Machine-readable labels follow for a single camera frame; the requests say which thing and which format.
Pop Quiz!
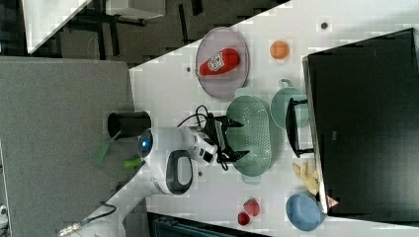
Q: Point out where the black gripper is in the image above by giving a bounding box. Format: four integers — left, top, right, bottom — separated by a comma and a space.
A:
204, 113, 249, 165

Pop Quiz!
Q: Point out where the light green strainer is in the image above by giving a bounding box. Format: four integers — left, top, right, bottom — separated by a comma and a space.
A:
226, 88, 283, 185

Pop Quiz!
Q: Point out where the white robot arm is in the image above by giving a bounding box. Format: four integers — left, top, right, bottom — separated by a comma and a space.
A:
71, 114, 248, 237

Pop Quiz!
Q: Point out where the grey round plate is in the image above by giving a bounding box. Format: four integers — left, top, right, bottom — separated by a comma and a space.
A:
196, 27, 250, 101

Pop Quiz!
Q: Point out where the large red strawberry toy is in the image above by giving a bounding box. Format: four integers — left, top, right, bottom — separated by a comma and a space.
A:
243, 198, 260, 217

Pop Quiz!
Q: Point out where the light green mug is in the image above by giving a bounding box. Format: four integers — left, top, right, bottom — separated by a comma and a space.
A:
271, 79, 309, 128

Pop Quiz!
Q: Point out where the red ketchup bottle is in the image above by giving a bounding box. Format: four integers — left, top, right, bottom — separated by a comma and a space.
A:
199, 48, 240, 76

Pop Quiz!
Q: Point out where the small red strawberry toy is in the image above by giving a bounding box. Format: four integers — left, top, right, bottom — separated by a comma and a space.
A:
237, 212, 250, 226

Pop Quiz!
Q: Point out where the yellow banana peel toy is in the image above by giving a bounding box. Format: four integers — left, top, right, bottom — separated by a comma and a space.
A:
293, 163, 319, 196

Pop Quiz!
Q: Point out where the black utensil holder cup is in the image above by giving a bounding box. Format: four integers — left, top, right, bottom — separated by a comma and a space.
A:
107, 112, 151, 139

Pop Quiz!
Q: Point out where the orange toy fruit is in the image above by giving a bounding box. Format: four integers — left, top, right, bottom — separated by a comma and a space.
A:
270, 40, 290, 59

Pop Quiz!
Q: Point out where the blue bowl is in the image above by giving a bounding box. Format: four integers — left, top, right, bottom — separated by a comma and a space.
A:
286, 192, 325, 232

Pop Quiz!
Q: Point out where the black toaster oven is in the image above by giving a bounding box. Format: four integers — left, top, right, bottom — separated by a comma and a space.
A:
286, 28, 419, 226

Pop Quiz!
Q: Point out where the green slotted spatula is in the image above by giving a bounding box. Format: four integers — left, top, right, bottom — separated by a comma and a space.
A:
94, 131, 121, 165

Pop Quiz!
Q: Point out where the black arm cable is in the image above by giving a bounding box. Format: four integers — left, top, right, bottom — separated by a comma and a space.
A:
177, 104, 211, 128

